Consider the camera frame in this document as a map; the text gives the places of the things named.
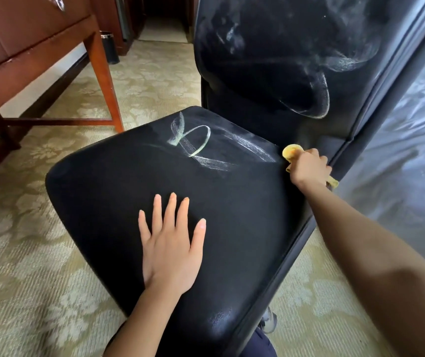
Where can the black leather chair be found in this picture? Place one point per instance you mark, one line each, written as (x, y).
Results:
(234, 204)

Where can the dark blue trousers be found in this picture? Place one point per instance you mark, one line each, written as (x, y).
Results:
(259, 345)

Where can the dark wooden cabinet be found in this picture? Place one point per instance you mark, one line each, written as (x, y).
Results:
(114, 22)

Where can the person's left hand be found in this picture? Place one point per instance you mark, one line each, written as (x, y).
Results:
(169, 256)

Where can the black waste bin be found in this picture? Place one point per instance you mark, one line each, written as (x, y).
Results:
(110, 48)

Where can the person's left thumb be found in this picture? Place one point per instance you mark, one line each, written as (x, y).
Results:
(198, 239)

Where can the person's right forearm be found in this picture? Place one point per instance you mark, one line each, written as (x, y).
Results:
(376, 263)

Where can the yellow cleaning cloth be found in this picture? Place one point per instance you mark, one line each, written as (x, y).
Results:
(291, 151)

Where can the brown wooden desk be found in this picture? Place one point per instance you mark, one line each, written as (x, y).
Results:
(26, 51)

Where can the person's left middle finger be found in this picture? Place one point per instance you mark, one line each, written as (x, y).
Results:
(170, 213)

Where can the bed with grey-white sheet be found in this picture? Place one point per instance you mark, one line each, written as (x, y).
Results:
(406, 159)

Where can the person's left little finger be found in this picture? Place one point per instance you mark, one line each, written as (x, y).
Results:
(144, 228)

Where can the person's right fingers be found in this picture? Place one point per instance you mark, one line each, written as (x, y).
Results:
(320, 161)

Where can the person's right hand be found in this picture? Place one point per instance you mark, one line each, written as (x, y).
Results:
(309, 169)

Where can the grey shoe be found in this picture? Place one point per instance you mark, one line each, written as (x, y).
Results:
(269, 321)

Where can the person's left forearm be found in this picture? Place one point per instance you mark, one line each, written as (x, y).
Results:
(142, 323)

